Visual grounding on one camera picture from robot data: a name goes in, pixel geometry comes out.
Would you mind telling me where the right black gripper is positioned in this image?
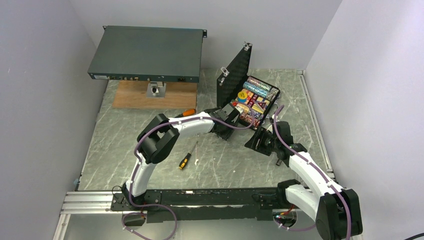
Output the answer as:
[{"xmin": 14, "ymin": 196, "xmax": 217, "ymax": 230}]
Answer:
[{"xmin": 245, "ymin": 126, "xmax": 280, "ymax": 156}]

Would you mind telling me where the blue yellow card deck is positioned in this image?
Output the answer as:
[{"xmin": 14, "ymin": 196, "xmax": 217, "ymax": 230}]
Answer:
[{"xmin": 248, "ymin": 97, "xmax": 270, "ymax": 114}]

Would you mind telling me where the red triangular dealer token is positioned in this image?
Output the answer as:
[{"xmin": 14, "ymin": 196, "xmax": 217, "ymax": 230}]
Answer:
[{"xmin": 252, "ymin": 100, "xmax": 269, "ymax": 113}]

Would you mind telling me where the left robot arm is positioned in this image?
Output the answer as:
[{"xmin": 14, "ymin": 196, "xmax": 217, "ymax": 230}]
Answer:
[{"xmin": 121, "ymin": 103, "xmax": 241, "ymax": 210}]

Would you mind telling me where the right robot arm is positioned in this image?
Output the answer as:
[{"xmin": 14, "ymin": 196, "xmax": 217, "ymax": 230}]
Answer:
[{"xmin": 244, "ymin": 121, "xmax": 363, "ymax": 240}]

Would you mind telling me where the blue yellow dealer button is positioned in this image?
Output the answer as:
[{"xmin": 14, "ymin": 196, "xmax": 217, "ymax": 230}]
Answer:
[{"xmin": 237, "ymin": 91, "xmax": 248, "ymax": 103}]

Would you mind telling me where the black poker chip case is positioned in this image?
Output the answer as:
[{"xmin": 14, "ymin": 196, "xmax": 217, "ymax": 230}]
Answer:
[{"xmin": 216, "ymin": 42, "xmax": 281, "ymax": 130}]

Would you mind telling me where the silver metal stand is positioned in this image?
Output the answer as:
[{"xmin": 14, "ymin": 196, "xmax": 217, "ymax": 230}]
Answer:
[{"xmin": 146, "ymin": 81, "xmax": 167, "ymax": 98}]

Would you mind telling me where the wooden board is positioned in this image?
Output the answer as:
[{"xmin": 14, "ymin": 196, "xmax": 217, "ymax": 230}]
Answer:
[{"xmin": 112, "ymin": 81, "xmax": 198, "ymax": 110}]

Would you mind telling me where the dark green rack server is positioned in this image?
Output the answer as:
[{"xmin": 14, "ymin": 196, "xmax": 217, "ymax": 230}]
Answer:
[{"xmin": 87, "ymin": 25, "xmax": 208, "ymax": 83}]

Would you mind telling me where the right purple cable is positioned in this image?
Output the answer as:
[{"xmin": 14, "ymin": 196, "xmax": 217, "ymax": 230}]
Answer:
[{"xmin": 272, "ymin": 105, "xmax": 353, "ymax": 240}]

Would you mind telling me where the purple cable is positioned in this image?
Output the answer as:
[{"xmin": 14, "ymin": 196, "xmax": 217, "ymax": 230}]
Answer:
[
  {"xmin": 128, "ymin": 101, "xmax": 257, "ymax": 206},
  {"xmin": 272, "ymin": 105, "xmax": 353, "ymax": 240}
]

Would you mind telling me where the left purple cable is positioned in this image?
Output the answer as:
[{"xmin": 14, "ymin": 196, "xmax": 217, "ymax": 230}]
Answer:
[{"xmin": 128, "ymin": 101, "xmax": 257, "ymax": 206}]

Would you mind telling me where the orange handle screwdriver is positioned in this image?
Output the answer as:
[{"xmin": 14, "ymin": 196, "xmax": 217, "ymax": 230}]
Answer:
[{"xmin": 175, "ymin": 108, "xmax": 196, "ymax": 118}]

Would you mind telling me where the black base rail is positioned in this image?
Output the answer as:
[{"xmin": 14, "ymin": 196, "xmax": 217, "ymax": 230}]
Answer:
[{"xmin": 110, "ymin": 187, "xmax": 295, "ymax": 223}]

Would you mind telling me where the yellow black handle screwdriver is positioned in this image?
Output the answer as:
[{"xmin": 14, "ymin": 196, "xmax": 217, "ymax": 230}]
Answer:
[{"xmin": 178, "ymin": 142, "xmax": 198, "ymax": 170}]

